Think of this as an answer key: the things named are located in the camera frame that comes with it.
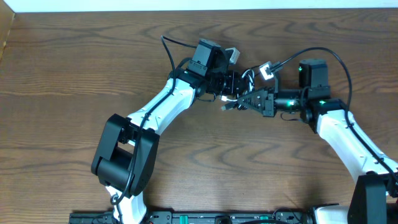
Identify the black USB cable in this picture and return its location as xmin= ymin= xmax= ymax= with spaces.
xmin=220 ymin=65 xmax=262 ymax=112

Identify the white USB cable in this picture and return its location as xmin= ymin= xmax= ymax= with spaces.
xmin=220 ymin=70 xmax=256 ymax=103

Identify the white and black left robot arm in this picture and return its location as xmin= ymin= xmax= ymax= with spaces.
xmin=91 ymin=39 xmax=247 ymax=223

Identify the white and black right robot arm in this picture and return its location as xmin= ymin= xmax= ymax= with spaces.
xmin=238 ymin=59 xmax=397 ymax=223

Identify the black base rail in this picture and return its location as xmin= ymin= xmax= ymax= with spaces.
xmin=68 ymin=209 xmax=314 ymax=224

